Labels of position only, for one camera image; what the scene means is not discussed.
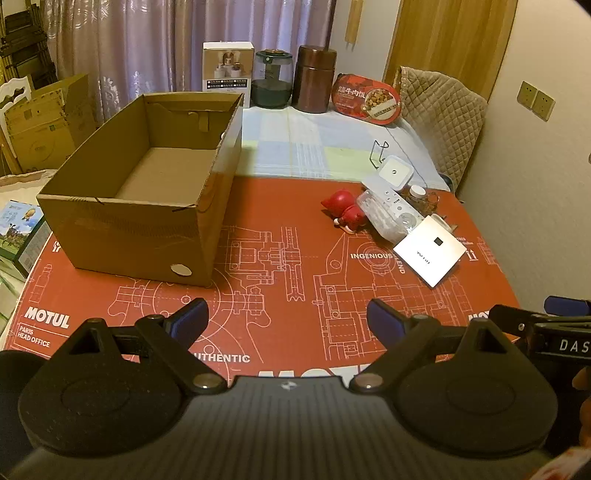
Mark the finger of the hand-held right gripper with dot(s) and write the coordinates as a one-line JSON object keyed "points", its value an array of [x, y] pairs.
{"points": [[568, 305], [508, 318]]}

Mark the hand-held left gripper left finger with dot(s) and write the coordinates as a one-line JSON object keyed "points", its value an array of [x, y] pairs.
{"points": [[189, 319]]}

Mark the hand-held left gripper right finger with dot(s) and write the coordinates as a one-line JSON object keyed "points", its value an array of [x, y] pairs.
{"points": [[385, 319]]}

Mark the cardboard box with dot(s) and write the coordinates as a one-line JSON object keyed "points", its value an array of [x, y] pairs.
{"points": [[138, 230]]}

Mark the white remote control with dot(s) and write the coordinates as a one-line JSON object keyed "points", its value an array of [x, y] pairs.
{"points": [[399, 210]]}

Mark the red figurine toy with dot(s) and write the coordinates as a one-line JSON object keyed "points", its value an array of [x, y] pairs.
{"points": [[341, 203]]}

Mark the small white-capped bottle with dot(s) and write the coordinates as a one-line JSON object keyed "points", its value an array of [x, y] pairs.
{"points": [[418, 191]]}

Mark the white square night light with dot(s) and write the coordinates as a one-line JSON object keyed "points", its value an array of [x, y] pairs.
{"points": [[395, 171]]}

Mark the person's right hand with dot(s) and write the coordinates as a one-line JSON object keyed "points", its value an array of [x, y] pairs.
{"points": [[582, 406]]}

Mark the red printed mat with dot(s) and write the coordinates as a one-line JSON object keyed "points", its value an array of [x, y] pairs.
{"points": [[286, 221]]}

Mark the checked pastel tablecloth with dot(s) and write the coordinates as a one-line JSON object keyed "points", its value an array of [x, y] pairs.
{"points": [[300, 147]]}

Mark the colourful picture carton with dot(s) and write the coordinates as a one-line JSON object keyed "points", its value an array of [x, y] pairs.
{"points": [[18, 226]]}

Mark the beige quilted chair cover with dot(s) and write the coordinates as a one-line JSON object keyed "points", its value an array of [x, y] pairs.
{"points": [[438, 120]]}

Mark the red oval meal pack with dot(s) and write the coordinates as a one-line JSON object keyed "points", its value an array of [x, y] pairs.
{"points": [[364, 97]]}

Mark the flattened cardboard boxes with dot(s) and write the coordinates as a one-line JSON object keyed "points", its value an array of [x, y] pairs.
{"points": [[46, 124]]}

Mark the brown cylindrical canister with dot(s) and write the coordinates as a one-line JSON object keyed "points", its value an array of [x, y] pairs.
{"points": [[314, 83]]}

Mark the white product box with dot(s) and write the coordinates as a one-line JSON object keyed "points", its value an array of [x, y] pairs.
{"points": [[228, 69]]}

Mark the pale purple curtain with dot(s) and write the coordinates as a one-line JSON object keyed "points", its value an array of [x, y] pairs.
{"points": [[138, 46]]}

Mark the wooden door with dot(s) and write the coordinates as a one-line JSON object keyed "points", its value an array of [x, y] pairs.
{"points": [[438, 37]]}

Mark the white chair back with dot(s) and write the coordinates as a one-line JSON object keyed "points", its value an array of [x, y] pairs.
{"points": [[11, 90]]}

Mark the hanging wooden ornament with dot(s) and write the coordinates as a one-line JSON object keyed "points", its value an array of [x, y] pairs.
{"points": [[353, 23]]}

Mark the dark wooden rack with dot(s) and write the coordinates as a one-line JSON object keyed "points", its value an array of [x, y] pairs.
{"points": [[23, 46]]}

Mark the beige wall socket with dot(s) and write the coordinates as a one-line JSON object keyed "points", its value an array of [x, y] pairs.
{"points": [[544, 105], [526, 93]]}

